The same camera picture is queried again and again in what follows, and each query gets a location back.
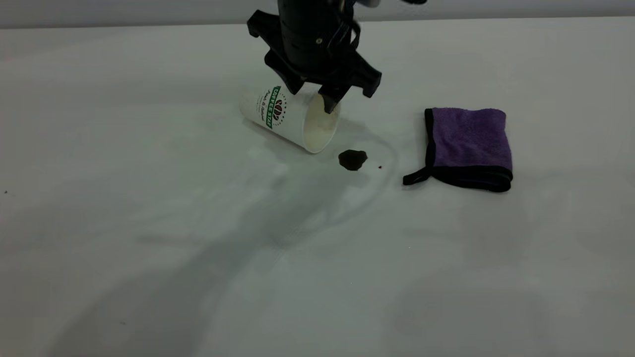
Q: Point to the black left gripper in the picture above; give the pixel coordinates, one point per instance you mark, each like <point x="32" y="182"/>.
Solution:
<point x="312" y="39"/>

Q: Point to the purple cloth with black trim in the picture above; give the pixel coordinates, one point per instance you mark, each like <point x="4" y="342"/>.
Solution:
<point x="471" y="139"/>

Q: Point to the white paper coffee cup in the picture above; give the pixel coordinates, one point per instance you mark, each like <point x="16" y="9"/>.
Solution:
<point x="290" y="116"/>

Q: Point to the dark coffee spill puddle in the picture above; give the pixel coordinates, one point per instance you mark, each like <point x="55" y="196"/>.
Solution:
<point x="352" y="159"/>

